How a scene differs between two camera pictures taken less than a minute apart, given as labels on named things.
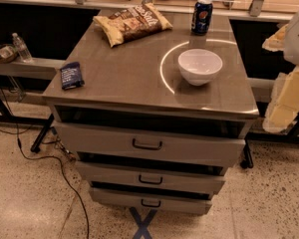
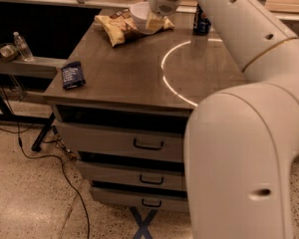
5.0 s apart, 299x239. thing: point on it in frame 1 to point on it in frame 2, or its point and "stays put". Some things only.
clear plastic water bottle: x=22 y=48 stays put
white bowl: x=198 y=66 to x=140 y=12
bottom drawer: x=150 y=201 stays put
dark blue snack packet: x=71 y=76 stays put
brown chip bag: x=133 y=23 stays put
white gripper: x=297 y=39 to x=160 y=4
